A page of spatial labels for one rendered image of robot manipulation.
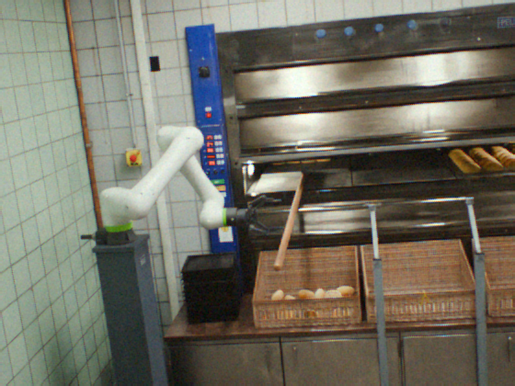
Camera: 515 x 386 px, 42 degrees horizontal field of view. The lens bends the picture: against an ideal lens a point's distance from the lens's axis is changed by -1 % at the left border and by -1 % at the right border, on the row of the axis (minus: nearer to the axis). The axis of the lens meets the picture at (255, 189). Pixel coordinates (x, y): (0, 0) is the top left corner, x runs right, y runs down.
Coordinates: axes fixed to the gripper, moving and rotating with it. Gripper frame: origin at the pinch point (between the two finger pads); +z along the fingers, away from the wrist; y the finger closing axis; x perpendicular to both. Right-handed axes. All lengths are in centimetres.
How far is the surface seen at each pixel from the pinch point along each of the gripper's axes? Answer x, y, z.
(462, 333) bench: -2, 67, 85
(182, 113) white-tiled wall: -54, -48, -56
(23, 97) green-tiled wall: 15, -68, -115
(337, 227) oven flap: -54, 23, 25
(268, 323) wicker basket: -5, 59, -11
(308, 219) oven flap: -55, 18, 9
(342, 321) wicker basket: -6, 60, 26
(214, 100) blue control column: -52, -54, -36
